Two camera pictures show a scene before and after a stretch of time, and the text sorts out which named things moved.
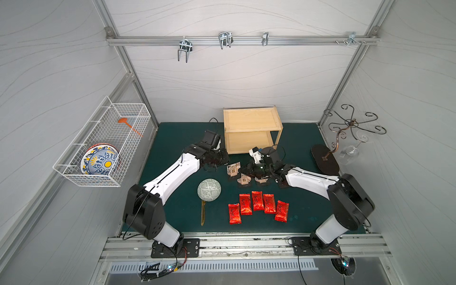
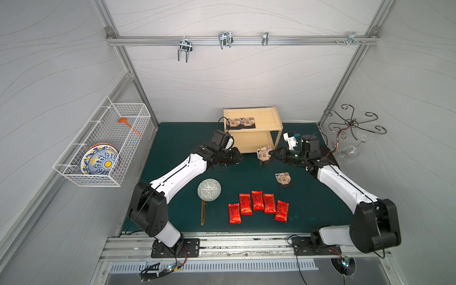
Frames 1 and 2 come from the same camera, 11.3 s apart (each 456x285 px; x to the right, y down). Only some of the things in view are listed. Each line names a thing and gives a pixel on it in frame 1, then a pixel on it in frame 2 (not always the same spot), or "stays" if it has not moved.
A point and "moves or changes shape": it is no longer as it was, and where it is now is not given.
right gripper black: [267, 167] → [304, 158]
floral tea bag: [262, 180] moves or changes shape
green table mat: [243, 195] stays
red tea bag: [257, 200] stays
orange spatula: [123, 120] stays
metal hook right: [351, 37] stays
